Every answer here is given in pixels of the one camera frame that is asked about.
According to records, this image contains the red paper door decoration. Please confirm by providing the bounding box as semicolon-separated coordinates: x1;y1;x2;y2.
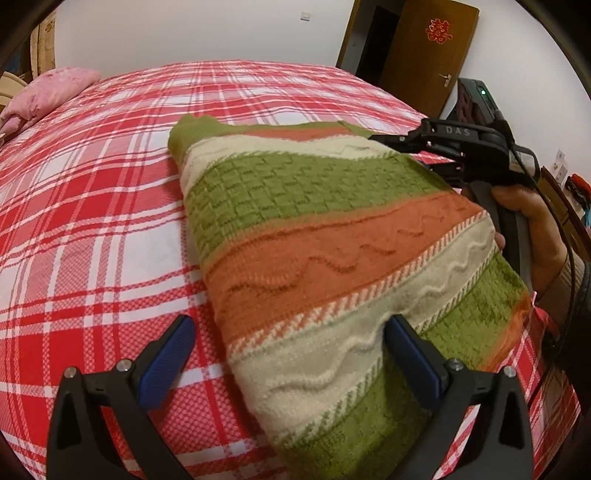
426;18;453;44

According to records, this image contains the brown wooden door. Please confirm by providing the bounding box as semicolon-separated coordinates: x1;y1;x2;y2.
381;0;480;114

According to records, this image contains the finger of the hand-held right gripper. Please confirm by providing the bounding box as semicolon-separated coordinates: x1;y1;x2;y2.
418;154;468;190
368;130;431;151

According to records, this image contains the cream and brown headboard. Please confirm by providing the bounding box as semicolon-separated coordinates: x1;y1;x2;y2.
0;71;24;109

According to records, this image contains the person's right forearm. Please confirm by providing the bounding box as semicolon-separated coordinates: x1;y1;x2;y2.
531;231;591;372

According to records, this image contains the pink pillow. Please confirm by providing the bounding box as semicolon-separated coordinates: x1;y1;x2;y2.
0;67;102;134

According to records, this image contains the dark wooden door frame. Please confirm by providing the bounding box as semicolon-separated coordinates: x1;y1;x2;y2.
336;0;402;86

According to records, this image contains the green striped knit sweater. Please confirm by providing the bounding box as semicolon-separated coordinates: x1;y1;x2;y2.
167;114;532;480

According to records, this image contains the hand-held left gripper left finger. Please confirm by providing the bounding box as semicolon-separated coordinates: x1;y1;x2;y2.
46;315;197;480

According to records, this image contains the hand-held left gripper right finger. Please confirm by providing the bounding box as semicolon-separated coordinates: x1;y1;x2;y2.
384;315;536;480

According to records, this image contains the black cable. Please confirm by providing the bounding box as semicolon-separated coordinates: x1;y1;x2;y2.
505;138;583;352

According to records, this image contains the red plaid bed sheet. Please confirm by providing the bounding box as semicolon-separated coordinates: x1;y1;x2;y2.
0;59;583;480

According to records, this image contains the beige patterned curtain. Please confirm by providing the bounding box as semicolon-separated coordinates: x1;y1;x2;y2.
30;11;57;77

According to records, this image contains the wooden cabinet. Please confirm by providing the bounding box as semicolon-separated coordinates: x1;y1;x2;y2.
538;166;591;259

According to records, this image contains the person's right hand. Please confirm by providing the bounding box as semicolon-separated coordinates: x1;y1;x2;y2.
492;187;567;292

